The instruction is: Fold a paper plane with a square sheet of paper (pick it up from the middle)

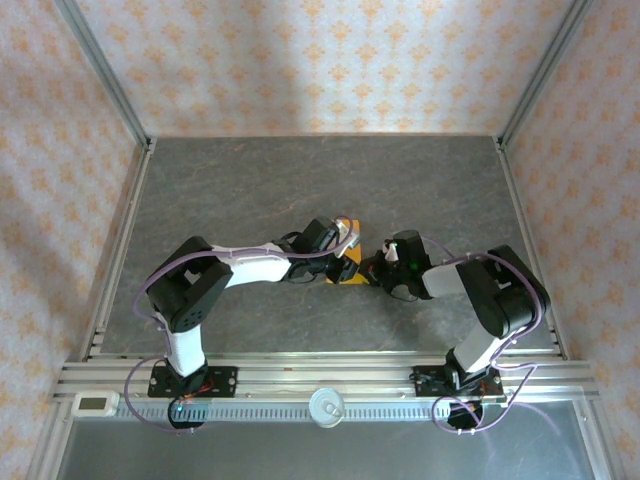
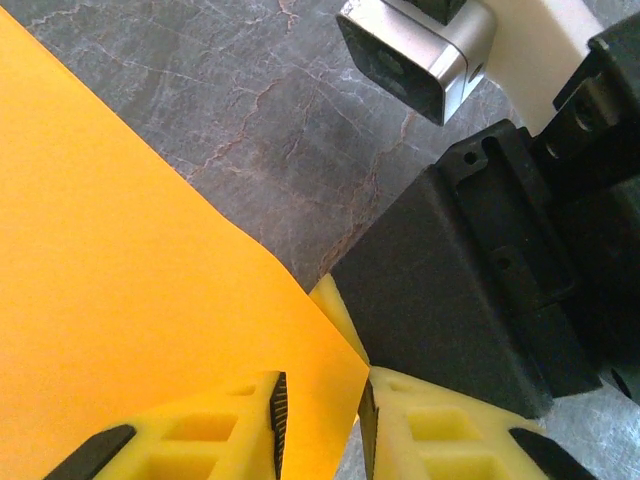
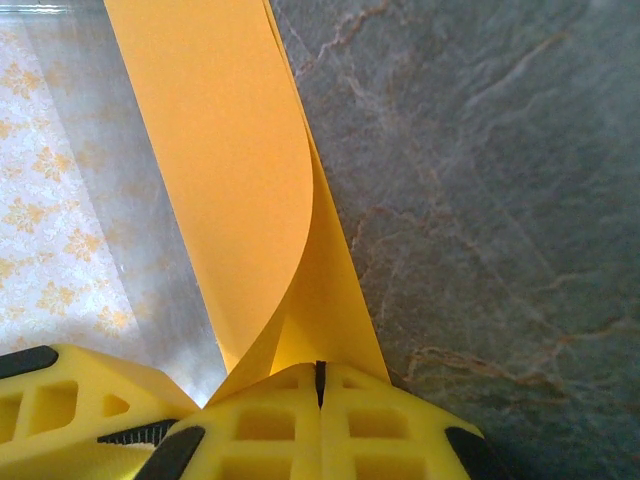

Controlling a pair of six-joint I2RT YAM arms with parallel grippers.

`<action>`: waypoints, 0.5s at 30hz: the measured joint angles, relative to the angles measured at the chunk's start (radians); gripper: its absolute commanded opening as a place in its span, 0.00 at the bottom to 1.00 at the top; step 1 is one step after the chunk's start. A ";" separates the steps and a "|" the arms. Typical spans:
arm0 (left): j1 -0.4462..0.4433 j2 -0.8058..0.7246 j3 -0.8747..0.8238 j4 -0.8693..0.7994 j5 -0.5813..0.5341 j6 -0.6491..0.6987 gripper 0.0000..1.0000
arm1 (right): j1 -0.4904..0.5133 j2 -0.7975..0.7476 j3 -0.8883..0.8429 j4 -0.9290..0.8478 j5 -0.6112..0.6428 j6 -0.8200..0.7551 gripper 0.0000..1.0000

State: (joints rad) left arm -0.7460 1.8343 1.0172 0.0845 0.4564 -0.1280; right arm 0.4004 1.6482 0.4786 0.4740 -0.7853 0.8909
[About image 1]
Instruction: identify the small white display device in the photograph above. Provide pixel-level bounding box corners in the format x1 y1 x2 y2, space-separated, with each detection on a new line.
73 391 121 418

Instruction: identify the long aluminium frame rail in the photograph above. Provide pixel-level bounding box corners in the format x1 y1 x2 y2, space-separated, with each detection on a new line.
54 352 600 404

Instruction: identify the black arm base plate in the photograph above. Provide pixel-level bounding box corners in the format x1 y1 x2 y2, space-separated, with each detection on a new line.
412 366 506 401
148 366 239 400

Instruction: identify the aluminium side rail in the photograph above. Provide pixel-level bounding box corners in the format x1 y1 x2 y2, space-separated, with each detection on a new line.
494 137 571 361
79 139 159 361

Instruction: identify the black round cable grommet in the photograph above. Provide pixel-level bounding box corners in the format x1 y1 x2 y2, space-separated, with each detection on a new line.
446 399 486 432

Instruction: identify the slotted grey cable duct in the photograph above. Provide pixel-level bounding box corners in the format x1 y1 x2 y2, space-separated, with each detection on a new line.
112 402 501 422

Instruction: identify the aluminium frame post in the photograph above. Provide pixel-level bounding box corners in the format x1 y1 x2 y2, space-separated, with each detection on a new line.
54 0 154 151
492 0 594 151

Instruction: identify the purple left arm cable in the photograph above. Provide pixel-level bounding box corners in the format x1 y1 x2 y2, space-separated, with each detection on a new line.
122 215 357 435

